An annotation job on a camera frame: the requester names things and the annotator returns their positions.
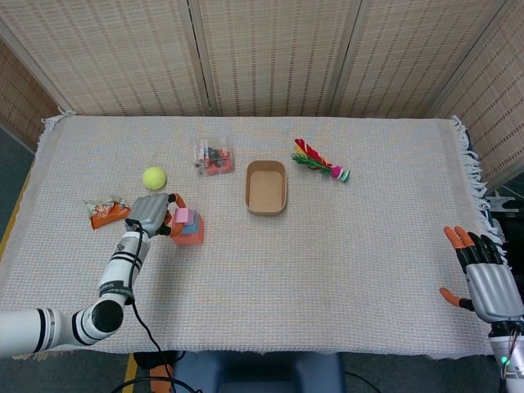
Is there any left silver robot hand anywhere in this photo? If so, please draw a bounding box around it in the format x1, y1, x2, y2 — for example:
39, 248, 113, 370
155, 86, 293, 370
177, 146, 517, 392
124, 191, 187, 241

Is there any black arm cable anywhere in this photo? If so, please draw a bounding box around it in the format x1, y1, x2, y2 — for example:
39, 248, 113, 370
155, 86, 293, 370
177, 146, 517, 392
110, 219, 206, 393

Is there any orange block under table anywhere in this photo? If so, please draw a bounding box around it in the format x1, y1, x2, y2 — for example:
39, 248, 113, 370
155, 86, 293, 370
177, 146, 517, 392
149, 364, 174, 393

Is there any orange snack packet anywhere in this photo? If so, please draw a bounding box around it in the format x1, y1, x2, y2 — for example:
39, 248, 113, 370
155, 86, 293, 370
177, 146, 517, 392
84, 196, 133, 231

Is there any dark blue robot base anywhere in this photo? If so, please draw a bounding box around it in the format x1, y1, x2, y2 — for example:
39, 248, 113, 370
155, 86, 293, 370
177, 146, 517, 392
171, 350, 346, 393

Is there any brown paper tray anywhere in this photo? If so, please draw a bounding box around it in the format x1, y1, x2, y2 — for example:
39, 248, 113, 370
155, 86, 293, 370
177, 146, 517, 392
245, 160, 289, 218

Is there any clear box of binder clips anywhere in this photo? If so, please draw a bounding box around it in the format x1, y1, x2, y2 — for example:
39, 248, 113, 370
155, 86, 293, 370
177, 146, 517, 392
193, 136, 236, 178

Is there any yellow tennis ball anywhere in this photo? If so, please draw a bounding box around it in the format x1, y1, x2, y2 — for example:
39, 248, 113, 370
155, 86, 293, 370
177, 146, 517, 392
142, 166, 168, 191

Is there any orange foam cube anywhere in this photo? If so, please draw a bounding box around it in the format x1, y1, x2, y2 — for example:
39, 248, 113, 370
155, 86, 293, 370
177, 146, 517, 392
174, 223, 205, 247

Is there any white stand behind table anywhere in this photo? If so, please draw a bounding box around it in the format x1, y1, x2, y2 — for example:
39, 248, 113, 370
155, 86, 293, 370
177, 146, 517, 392
485, 190, 522, 215

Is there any beige woven folding screen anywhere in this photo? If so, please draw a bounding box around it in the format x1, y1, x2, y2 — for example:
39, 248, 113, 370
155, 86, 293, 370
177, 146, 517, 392
0, 0, 524, 193

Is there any blue foam cube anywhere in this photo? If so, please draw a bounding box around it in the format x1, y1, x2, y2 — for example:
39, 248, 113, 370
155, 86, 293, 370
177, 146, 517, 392
179, 216, 204, 237

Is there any small pink foam cube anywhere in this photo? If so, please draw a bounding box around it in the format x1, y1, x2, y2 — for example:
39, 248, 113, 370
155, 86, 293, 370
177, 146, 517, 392
174, 207, 197, 225

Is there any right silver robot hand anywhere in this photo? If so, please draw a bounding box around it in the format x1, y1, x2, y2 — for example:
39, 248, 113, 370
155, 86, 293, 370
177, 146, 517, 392
438, 225, 524, 323

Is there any white woven tablecloth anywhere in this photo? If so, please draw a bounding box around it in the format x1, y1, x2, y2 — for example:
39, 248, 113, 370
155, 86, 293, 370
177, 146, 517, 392
0, 114, 515, 364

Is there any colourful feather shuttlecock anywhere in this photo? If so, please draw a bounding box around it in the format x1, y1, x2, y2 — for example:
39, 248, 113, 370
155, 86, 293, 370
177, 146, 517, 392
290, 138, 352, 184

